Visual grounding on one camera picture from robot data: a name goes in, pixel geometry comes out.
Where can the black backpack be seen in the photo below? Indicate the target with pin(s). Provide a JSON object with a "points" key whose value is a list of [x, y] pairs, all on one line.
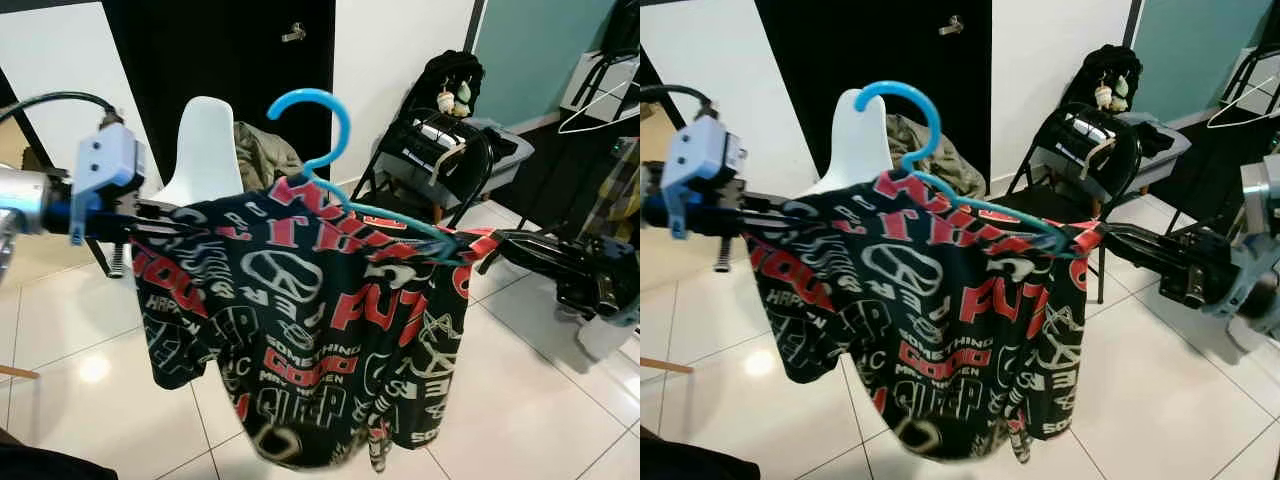
{"points": [[1110, 70], [455, 78]]}

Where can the grey storage box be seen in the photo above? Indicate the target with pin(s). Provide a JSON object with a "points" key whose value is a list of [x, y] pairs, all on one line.
{"points": [[512, 155], [1165, 150]]}

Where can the yellow grey plaid shirt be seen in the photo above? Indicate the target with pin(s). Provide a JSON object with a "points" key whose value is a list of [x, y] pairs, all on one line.
{"points": [[620, 190]]}

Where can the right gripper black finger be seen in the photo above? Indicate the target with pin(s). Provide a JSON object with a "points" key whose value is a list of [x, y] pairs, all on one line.
{"points": [[535, 252], [1135, 245]]}

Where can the teal plastic hanger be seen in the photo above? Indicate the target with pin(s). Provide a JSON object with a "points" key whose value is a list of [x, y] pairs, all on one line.
{"points": [[335, 110], [925, 105]]}

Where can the olive green cloth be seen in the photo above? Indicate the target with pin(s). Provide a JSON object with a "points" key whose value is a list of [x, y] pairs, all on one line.
{"points": [[265, 155], [955, 155]]}

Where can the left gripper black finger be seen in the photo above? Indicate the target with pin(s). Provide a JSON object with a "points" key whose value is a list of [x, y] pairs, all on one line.
{"points": [[170, 215], [785, 215]]}

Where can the white plastic chair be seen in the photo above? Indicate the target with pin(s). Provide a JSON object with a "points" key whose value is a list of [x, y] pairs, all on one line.
{"points": [[860, 145], [205, 150]]}

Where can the black red patterned shirt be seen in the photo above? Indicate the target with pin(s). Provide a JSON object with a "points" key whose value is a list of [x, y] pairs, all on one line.
{"points": [[940, 330], [320, 330]]}

